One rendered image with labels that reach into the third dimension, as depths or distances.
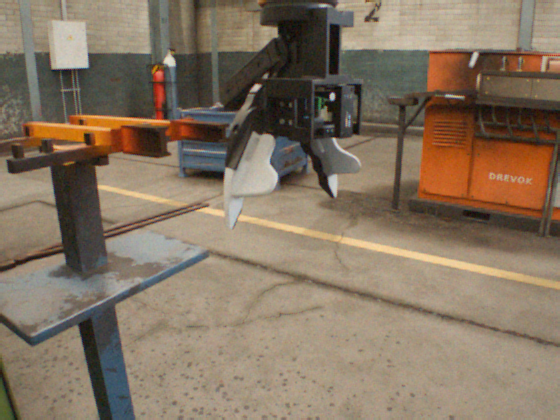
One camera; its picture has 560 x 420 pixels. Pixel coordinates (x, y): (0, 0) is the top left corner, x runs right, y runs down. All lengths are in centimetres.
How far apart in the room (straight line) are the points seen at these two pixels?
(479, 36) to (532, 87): 434
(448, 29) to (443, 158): 434
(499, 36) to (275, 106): 711
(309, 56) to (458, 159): 311
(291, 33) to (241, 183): 15
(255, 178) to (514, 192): 315
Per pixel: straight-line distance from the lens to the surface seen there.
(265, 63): 43
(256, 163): 39
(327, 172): 48
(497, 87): 323
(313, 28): 38
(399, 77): 773
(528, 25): 743
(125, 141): 70
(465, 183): 348
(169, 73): 773
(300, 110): 38
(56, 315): 75
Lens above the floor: 108
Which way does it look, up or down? 18 degrees down
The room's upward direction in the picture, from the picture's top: straight up
